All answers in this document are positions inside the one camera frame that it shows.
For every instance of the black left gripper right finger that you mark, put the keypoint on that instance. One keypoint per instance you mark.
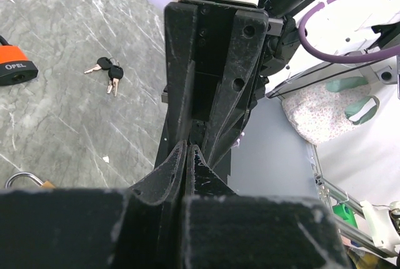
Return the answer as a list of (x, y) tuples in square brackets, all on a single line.
[(223, 230)]

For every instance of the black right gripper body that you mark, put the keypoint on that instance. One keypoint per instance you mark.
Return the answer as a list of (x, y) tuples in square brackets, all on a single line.
[(214, 27)]

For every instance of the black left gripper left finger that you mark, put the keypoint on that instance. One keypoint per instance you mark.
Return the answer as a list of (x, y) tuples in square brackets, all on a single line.
[(136, 227)]

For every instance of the small brass padlock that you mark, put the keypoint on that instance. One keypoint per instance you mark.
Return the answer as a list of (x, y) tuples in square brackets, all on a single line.
[(27, 175)]

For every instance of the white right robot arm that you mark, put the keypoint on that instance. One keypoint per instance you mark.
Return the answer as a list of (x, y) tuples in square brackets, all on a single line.
[(315, 31)]

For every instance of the black headed keys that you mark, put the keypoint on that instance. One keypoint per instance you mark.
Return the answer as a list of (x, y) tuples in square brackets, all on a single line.
[(114, 71)]

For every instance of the aluminium frame rail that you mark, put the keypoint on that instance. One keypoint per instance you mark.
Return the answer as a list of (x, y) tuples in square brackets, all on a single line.
[(372, 227)]

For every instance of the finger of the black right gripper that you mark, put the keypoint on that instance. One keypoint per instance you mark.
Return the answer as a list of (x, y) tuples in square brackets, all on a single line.
[(247, 37), (180, 27)]

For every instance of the orange black padlock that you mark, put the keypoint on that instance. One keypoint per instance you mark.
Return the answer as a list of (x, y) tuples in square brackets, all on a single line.
[(16, 68)]

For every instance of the floral fabric bag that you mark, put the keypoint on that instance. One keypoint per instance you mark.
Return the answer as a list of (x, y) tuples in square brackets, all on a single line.
[(325, 111)]

